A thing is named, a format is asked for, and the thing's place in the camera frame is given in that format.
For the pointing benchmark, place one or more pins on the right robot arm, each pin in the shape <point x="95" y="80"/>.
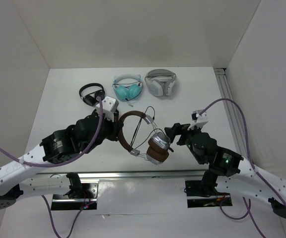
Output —
<point x="230" y="172"/>

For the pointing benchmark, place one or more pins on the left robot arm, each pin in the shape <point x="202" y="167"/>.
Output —
<point x="19" y="180"/>

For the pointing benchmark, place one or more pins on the black headphones far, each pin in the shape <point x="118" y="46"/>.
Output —
<point x="91" y="98"/>

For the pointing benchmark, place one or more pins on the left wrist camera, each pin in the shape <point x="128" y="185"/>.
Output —
<point x="108" y="108"/>

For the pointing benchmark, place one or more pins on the aluminium rail right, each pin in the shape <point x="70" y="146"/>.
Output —
<point x="233" y="114"/>

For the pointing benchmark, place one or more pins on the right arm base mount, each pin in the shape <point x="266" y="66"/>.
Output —
<point x="197" y="197"/>

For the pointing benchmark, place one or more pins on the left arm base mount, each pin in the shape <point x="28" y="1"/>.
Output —
<point x="85" y="199"/>

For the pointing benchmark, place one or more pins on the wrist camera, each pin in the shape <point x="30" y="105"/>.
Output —
<point x="108" y="108"/>
<point x="199" y="118"/>

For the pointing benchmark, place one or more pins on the brown silver headphones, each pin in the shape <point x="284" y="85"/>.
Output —
<point x="155" y="148"/>

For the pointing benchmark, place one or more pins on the white grey gaming headset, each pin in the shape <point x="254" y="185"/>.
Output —
<point x="161" y="82"/>

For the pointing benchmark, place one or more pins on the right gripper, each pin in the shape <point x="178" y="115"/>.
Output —
<point x="179" y="129"/>

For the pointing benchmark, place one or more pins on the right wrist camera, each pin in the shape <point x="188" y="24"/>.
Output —
<point x="199" y="118"/>

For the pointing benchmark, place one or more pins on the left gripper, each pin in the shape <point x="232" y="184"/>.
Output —
<point x="115" y="126"/>

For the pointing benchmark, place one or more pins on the teal headphones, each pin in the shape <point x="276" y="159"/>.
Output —
<point x="127" y="91"/>

